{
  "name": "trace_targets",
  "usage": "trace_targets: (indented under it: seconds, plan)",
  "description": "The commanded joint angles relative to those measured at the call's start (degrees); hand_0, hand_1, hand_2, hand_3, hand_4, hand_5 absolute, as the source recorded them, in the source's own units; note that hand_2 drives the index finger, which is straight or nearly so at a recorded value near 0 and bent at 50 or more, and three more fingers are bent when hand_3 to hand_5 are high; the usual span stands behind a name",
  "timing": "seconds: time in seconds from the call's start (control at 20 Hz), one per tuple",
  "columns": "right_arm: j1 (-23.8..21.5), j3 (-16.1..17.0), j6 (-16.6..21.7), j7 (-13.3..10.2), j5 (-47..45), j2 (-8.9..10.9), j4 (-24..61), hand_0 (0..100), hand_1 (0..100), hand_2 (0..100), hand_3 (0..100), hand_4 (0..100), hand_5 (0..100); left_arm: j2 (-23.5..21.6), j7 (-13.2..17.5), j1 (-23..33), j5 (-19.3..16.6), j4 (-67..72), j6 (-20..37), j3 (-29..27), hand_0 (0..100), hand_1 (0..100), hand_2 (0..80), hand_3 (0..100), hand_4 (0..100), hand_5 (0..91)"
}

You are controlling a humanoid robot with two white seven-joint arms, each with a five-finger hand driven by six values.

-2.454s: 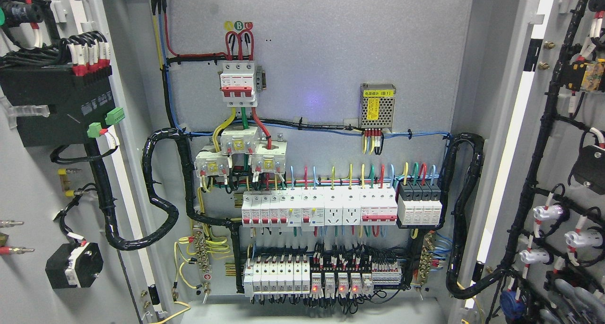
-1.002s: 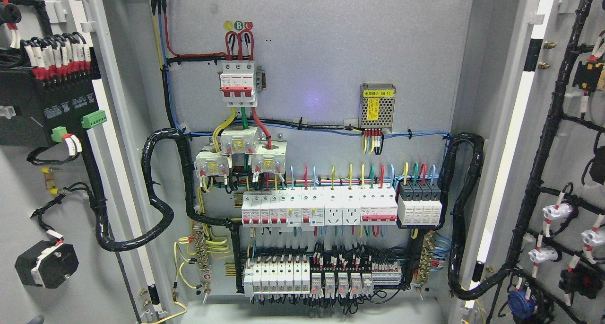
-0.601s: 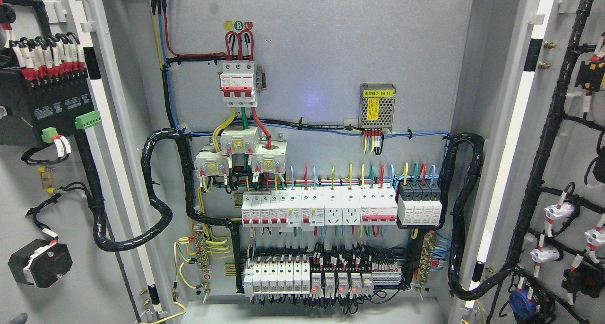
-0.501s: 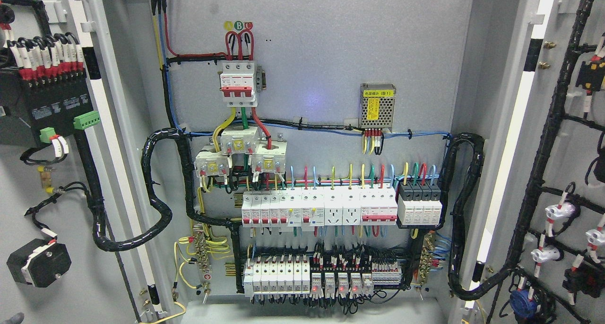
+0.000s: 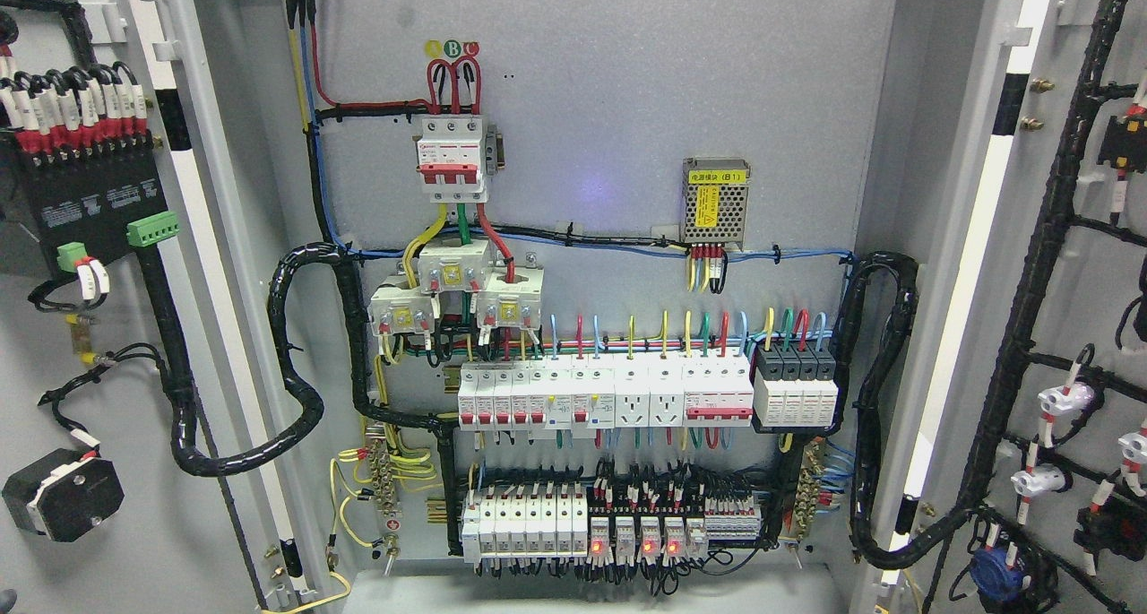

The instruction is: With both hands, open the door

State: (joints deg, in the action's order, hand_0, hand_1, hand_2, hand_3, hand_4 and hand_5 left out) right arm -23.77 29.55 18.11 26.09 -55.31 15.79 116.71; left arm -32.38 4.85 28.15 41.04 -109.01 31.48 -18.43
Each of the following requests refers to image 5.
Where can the white current transformers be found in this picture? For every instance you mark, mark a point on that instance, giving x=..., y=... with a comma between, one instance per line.
x=453, y=278

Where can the white socket breaker row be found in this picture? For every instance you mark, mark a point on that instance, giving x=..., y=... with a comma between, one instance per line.
x=607, y=391

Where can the perforated metal power supply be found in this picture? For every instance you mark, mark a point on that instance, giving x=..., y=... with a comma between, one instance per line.
x=715, y=200

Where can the red white main breaker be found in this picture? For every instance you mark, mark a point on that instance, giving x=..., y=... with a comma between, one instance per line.
x=457, y=155

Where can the white lower breaker row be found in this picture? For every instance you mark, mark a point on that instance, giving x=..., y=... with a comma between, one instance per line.
x=520, y=525

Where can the black white surge protector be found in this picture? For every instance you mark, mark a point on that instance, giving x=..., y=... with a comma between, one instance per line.
x=795, y=390

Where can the relay terminal row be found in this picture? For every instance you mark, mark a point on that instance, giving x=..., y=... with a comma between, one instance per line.
x=648, y=518

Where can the black digital power meter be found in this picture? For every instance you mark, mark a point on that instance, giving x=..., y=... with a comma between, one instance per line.
x=87, y=200

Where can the yellow terminal post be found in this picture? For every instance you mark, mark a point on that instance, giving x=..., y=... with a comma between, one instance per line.
x=80, y=330

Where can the white rotary selector switch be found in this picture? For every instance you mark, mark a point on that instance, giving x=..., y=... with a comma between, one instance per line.
x=64, y=494

